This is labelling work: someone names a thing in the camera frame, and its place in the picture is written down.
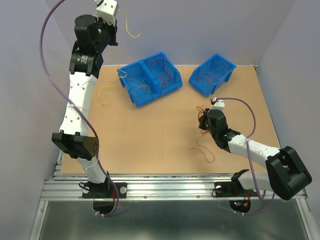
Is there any red thin wire bundle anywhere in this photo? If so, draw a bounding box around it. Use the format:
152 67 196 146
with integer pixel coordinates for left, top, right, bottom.
189 104 216 163

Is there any dark red wire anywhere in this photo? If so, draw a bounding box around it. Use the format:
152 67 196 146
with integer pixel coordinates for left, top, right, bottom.
146 57 173 89

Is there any yellow thin wire bundle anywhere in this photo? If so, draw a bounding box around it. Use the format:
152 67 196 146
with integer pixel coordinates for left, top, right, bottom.
98 8 153 107

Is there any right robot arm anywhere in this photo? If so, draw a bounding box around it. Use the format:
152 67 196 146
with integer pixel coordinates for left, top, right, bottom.
199 108 313 201

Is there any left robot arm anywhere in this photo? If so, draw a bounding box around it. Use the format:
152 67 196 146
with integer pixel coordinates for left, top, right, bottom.
51 14 117 197

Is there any blue bin right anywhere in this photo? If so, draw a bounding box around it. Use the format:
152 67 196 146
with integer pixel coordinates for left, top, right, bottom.
188 53 237 97

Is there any blue bin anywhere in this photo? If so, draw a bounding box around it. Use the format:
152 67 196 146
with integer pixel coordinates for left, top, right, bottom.
188 53 237 97
142 51 183 97

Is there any blue bin middle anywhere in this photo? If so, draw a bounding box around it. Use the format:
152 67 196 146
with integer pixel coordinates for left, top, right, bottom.
142 51 183 97

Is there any metal sheet front panel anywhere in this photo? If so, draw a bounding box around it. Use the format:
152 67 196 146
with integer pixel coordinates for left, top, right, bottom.
30 199 320 240

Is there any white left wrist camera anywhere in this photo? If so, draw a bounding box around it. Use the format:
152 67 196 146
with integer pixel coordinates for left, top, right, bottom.
94 0 119 26

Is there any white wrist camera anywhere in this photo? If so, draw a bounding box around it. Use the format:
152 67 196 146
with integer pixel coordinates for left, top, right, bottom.
94 0 119 26
210 97 225 111

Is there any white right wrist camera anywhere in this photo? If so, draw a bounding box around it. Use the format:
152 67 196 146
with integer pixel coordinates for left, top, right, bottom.
210 97 225 111

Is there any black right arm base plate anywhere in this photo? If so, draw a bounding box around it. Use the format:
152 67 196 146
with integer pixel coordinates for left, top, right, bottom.
211 181 258 198

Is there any aluminium front rail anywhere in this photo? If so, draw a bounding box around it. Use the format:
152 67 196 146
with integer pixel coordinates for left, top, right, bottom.
39 174 308 201

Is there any aluminium rail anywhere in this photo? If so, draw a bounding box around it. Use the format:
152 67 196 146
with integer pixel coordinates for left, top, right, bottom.
39 174 308 201
51 65 87 181

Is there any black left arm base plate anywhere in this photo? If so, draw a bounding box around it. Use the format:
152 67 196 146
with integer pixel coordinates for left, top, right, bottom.
78 182 128 199

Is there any aluminium left side rail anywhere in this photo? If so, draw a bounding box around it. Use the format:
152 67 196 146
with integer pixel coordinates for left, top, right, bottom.
51 65 87 181

